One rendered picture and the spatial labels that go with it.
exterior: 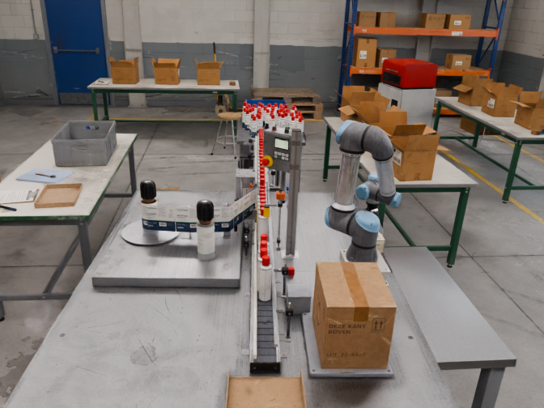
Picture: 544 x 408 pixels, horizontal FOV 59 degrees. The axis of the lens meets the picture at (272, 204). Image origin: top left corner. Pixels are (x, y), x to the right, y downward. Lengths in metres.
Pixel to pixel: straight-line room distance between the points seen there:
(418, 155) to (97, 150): 2.47
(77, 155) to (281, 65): 6.41
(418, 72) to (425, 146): 3.90
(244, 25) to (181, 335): 8.17
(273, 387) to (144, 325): 0.61
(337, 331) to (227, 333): 0.49
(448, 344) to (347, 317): 0.54
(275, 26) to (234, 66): 1.09
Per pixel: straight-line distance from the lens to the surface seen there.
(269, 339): 1.90
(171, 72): 7.67
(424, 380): 1.92
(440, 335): 2.15
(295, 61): 9.87
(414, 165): 3.89
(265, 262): 2.00
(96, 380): 1.89
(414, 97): 7.72
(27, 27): 10.33
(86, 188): 3.62
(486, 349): 2.15
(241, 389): 1.78
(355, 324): 1.74
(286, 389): 1.78
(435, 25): 9.76
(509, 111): 6.74
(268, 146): 2.37
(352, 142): 2.18
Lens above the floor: 2.08
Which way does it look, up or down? 23 degrees down
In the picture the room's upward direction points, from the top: 2 degrees clockwise
